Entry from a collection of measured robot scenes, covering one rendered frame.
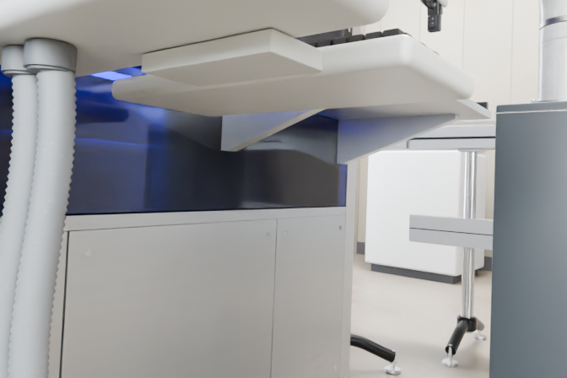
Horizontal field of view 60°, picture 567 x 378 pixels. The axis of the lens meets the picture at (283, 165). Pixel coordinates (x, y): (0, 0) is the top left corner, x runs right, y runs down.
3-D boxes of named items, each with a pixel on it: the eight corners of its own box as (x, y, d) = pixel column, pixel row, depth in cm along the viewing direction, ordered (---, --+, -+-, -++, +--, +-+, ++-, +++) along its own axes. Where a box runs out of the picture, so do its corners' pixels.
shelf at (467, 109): (167, 84, 103) (167, 75, 103) (333, 125, 160) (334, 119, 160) (381, 59, 75) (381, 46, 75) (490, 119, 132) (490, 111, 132)
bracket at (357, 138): (336, 163, 145) (337, 119, 146) (341, 164, 148) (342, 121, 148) (453, 164, 125) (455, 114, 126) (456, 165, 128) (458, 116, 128)
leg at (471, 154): (452, 332, 205) (457, 148, 208) (458, 327, 213) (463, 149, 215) (474, 337, 200) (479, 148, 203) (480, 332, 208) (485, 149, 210)
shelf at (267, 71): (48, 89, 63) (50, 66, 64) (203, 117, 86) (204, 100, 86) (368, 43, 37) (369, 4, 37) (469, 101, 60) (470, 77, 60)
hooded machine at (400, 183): (485, 274, 393) (490, 99, 398) (462, 287, 341) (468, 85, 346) (391, 261, 440) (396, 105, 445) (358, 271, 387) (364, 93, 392)
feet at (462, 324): (437, 364, 188) (438, 326, 189) (472, 334, 229) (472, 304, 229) (458, 369, 184) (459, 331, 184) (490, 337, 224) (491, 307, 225)
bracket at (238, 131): (220, 150, 104) (223, 89, 105) (229, 151, 107) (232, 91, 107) (366, 149, 85) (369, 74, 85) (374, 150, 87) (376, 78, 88)
